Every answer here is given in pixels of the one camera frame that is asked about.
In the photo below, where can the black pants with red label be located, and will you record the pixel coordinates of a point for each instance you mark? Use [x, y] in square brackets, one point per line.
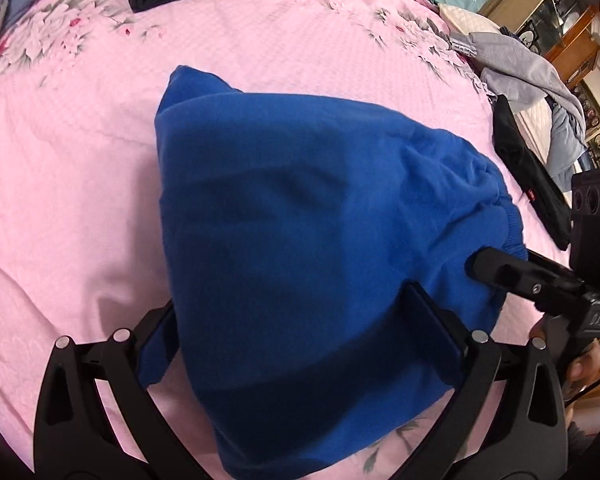
[525, 170]

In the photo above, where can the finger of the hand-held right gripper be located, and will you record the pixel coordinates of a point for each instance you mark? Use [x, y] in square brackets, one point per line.
[505, 272]

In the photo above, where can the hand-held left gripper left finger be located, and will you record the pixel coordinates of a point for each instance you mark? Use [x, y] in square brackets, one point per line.
[155, 355]

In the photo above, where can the blue pants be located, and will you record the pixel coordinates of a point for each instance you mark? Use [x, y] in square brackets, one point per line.
[305, 210]

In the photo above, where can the cream quilted mattress pad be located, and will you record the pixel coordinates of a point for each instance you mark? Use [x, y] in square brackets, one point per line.
[470, 17]

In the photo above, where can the pink floral bed sheet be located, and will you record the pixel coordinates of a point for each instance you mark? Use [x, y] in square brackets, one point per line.
[80, 160]

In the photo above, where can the wooden cabinet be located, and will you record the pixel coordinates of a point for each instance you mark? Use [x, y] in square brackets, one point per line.
[575, 40]

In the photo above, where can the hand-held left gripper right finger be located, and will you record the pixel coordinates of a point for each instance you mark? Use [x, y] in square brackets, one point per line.
[432, 335]

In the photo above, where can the light blue cloth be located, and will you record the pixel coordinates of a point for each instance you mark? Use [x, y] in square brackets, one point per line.
[565, 135]

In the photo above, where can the person's right hand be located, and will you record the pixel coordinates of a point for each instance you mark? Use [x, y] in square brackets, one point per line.
[582, 365]

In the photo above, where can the grey garment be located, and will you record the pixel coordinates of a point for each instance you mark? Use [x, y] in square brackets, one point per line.
[515, 60]

